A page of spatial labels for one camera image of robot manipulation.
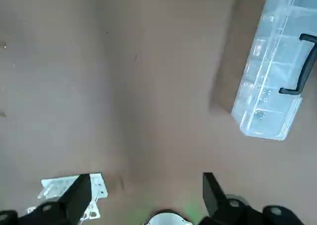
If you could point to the clear plastic compartment box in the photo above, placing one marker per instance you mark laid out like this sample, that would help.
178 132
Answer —
272 61

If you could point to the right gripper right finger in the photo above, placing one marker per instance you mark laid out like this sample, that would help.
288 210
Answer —
213 197

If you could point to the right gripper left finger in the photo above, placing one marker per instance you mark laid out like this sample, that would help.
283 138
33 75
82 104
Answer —
74 197

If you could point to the white test tube rack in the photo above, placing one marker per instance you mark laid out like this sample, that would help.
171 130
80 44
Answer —
57 185

